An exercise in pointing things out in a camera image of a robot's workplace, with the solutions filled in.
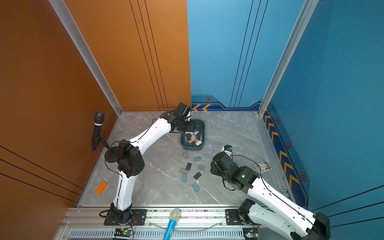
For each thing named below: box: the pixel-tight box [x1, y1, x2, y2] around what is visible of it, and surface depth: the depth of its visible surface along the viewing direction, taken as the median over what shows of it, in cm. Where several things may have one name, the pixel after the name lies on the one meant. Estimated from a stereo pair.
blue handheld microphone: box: [163, 208, 181, 240], surface depth 71 cm
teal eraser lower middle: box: [182, 174, 187, 183], surface depth 89 cm
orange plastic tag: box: [95, 181, 108, 195], surface depth 84 cm
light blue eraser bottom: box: [192, 182, 200, 192], surface depth 85 cm
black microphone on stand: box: [91, 111, 119, 163], surface depth 81 cm
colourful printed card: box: [254, 160, 273, 174], surface depth 91 cm
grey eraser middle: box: [179, 167, 188, 175], surface depth 91 cm
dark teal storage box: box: [180, 118, 206, 151], surface depth 104 cm
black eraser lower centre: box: [193, 171, 202, 180], surface depth 89 cm
